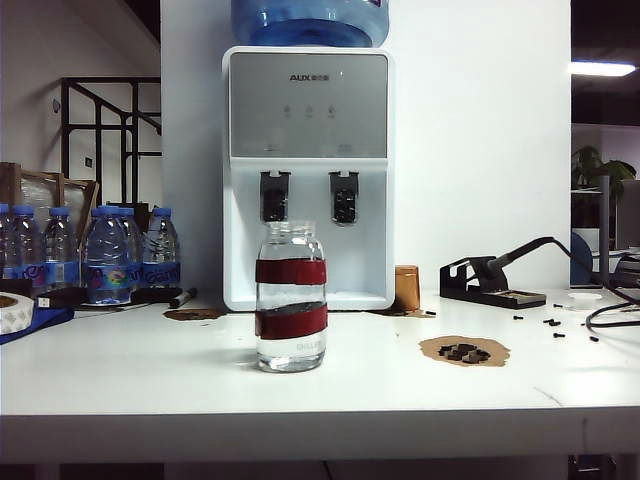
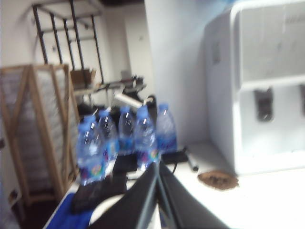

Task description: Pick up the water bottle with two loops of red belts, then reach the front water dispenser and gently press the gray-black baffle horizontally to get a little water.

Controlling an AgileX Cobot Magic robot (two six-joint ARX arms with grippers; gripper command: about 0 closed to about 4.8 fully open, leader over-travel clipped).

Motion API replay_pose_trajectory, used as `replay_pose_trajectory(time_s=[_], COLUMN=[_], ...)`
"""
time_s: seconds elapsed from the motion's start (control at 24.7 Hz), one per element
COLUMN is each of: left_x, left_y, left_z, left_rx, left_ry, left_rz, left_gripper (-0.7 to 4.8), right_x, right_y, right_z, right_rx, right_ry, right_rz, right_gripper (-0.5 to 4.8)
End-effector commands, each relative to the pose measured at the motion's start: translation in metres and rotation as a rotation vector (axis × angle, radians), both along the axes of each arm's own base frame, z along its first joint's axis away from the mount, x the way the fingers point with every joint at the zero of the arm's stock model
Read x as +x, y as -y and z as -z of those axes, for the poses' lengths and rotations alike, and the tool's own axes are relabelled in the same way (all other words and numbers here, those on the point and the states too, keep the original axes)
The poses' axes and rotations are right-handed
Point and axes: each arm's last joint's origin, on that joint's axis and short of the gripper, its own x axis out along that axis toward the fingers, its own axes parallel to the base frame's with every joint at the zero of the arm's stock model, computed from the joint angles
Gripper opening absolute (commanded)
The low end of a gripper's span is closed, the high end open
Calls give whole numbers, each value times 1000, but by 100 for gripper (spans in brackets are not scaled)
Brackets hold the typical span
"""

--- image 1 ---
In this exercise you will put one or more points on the glass jar with red belts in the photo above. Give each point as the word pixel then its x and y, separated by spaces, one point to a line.
pixel 290 350

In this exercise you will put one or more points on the black dispenser tap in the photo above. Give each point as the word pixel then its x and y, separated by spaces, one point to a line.
pixel 344 200
pixel 274 195

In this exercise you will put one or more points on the white AUX water dispenser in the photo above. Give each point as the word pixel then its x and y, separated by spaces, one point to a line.
pixel 310 110

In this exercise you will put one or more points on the blue-capped plastic water bottle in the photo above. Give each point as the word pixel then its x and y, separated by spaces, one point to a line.
pixel 4 240
pixel 61 245
pixel 107 250
pixel 136 235
pixel 162 250
pixel 25 240

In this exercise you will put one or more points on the large blue water jug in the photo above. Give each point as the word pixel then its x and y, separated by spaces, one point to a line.
pixel 310 25

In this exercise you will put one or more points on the pack of water bottles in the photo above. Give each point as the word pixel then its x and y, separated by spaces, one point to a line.
pixel 50 176

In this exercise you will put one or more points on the copper brown cylinder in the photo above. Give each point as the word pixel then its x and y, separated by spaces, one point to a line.
pixel 407 290

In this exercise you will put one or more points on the black marker pen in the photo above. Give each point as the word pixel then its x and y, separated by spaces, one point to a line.
pixel 182 298

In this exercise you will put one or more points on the black soldering iron stand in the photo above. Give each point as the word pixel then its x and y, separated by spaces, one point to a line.
pixel 465 290

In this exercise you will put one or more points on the small black foam piece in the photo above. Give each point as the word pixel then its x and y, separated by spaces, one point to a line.
pixel 445 352
pixel 476 356
pixel 464 349

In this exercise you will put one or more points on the black flat box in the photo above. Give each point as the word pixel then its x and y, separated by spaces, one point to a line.
pixel 155 295

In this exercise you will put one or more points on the white backdrop board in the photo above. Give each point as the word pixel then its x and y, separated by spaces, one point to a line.
pixel 475 150

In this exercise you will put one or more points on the black soldering iron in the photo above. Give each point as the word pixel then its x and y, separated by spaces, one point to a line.
pixel 505 261

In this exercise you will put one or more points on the brown patch with black pieces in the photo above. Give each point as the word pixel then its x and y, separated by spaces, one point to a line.
pixel 495 352

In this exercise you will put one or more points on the blue round chair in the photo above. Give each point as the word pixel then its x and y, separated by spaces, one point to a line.
pixel 580 260

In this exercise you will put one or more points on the black flat pouch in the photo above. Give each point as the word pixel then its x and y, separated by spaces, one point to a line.
pixel 65 297

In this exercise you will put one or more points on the green potted plant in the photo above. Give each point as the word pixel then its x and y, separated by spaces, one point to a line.
pixel 587 165

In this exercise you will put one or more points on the blue cloth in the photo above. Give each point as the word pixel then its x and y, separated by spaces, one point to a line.
pixel 50 316

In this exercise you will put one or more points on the black desktop device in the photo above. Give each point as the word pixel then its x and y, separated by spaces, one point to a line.
pixel 627 272

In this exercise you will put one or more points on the grey computer monitor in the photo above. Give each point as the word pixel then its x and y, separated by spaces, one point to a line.
pixel 629 215

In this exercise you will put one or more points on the white tape roll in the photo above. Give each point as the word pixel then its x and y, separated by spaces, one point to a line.
pixel 12 315

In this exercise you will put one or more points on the rectangular ceiling light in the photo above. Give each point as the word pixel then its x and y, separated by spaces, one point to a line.
pixel 600 68

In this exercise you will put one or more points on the grey metal post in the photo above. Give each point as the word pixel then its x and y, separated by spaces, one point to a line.
pixel 605 225

